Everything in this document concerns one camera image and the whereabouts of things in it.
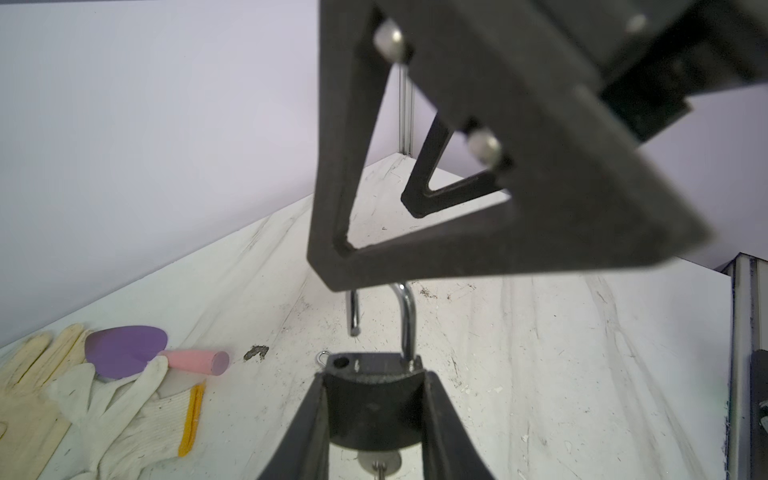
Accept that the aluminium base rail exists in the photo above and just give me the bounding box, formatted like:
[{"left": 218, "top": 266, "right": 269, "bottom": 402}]
[{"left": 723, "top": 253, "right": 767, "bottom": 479}]

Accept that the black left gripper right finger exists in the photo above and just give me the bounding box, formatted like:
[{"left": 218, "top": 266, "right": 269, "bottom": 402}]
[{"left": 422, "top": 371, "right": 494, "bottom": 480}]

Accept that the purple pink spatula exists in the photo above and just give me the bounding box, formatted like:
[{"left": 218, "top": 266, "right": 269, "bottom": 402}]
[{"left": 84, "top": 325, "right": 230, "bottom": 380}]

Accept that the beige work glove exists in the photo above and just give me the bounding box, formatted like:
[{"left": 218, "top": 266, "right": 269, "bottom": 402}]
[{"left": 1, "top": 324, "right": 87, "bottom": 479}]

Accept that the black padlock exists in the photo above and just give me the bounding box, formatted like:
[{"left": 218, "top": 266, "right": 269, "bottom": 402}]
[{"left": 324, "top": 283, "right": 425, "bottom": 451}]

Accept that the white cloth glove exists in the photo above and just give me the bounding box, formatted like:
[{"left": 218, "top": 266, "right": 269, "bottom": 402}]
[{"left": 45, "top": 356, "right": 206, "bottom": 479}]

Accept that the aluminium frame corner post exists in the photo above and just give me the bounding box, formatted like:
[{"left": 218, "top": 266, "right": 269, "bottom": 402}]
[{"left": 398, "top": 64, "right": 414, "bottom": 157}]

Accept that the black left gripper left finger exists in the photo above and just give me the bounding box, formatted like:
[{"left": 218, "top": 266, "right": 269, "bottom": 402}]
[{"left": 259, "top": 373, "right": 329, "bottom": 480}]

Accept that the small dark clip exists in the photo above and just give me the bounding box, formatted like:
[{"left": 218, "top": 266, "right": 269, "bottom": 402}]
[{"left": 243, "top": 345, "right": 270, "bottom": 361}]

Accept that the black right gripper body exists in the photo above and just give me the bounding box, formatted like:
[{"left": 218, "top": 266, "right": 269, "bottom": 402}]
[{"left": 530, "top": 1, "right": 767, "bottom": 144}]

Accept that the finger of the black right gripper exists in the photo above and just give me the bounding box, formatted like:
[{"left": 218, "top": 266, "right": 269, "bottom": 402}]
[
  {"left": 307, "top": 1, "right": 708, "bottom": 291},
  {"left": 400, "top": 116, "right": 501, "bottom": 218}
]

